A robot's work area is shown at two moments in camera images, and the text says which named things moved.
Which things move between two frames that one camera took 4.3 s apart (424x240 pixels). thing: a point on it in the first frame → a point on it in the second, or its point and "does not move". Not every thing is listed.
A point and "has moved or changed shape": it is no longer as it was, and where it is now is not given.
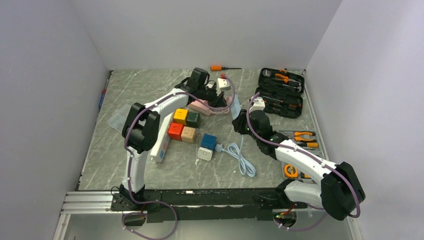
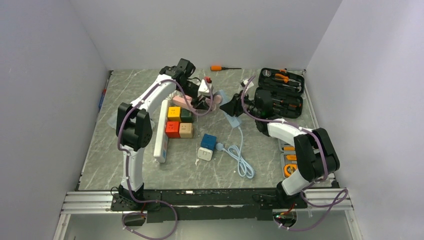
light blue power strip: [235, 108] has moved or changed shape
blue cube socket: [209, 141] does not move
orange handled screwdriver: [220, 68] does not move
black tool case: [282, 90] does not move
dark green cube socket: [193, 119] → [186, 115]
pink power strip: [202, 108] has moved or changed shape
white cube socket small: [205, 153] does not move
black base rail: [197, 206] does not move
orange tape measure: [290, 171] does not move
